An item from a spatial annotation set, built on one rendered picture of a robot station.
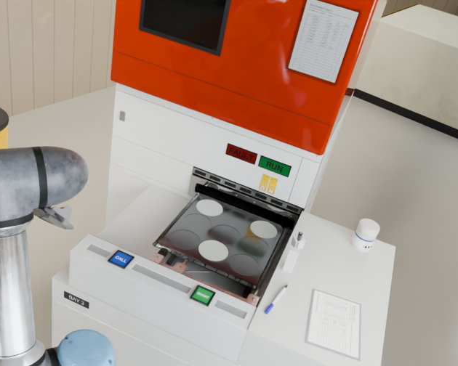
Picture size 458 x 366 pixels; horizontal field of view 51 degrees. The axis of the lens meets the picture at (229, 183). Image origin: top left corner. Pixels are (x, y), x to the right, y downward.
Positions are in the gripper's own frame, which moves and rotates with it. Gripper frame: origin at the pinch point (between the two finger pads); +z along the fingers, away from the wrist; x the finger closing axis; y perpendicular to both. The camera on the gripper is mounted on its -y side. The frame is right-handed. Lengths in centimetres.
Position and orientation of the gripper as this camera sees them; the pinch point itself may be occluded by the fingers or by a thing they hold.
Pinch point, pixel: (67, 228)
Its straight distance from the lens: 153.2
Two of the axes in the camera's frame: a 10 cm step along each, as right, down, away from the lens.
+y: 3.2, -8.1, 4.8
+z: 6.5, 5.6, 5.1
